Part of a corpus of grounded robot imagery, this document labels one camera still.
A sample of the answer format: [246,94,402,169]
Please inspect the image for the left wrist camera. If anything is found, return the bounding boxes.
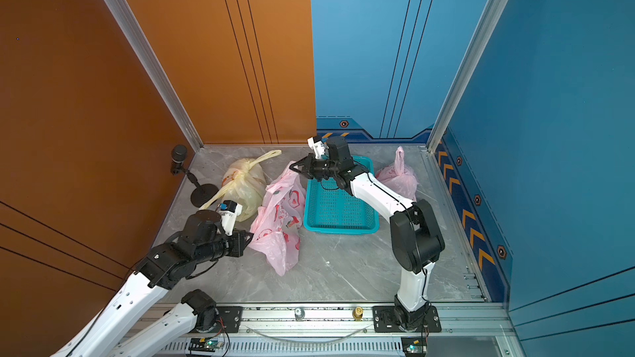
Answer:
[218,200,242,236]

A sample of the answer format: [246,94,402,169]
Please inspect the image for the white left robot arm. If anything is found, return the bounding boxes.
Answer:
[56,210,253,356]

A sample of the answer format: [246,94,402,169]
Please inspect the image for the right green circuit board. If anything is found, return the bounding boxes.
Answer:
[401,337,428,357]

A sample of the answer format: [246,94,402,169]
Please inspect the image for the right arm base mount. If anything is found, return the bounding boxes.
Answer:
[372,303,443,335]

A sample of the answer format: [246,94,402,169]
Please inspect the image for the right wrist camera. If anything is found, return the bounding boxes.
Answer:
[308,136,328,160]

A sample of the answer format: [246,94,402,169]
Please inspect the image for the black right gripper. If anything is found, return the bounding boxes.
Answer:
[290,154,342,181]

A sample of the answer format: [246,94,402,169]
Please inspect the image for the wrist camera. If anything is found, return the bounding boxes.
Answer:
[218,200,242,236]
[308,136,328,160]

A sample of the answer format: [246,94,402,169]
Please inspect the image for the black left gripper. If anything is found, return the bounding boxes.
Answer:
[195,227,257,266]

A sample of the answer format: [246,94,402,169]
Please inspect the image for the black desktop microphone stand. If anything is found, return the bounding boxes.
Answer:
[170,145,219,208]

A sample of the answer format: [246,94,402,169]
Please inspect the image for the yellow knotted plastic bag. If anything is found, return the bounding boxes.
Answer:
[199,150,282,222]

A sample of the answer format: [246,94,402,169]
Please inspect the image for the brass knob on rail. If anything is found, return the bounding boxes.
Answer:
[352,307,364,321]

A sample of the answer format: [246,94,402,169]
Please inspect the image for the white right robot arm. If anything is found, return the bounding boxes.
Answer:
[289,154,446,332]

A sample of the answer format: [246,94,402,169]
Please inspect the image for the silver knob on rail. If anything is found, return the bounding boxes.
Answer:
[294,307,305,322]

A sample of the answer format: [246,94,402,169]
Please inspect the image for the pink knotted plastic bag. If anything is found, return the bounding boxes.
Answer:
[375,146,418,200]

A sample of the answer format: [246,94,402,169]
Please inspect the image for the pink plastic bag with hearts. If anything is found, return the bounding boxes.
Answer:
[248,168,306,276]

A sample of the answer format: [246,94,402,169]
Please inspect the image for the left green circuit board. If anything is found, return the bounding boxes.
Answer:
[188,337,223,353]

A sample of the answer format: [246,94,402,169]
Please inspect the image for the teal plastic basket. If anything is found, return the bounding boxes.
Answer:
[304,155,380,236]

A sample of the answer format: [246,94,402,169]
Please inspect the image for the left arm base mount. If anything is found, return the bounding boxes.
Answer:
[194,306,243,334]

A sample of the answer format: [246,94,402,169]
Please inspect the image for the green circuit board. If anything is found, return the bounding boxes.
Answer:
[188,337,223,353]
[401,337,428,357]

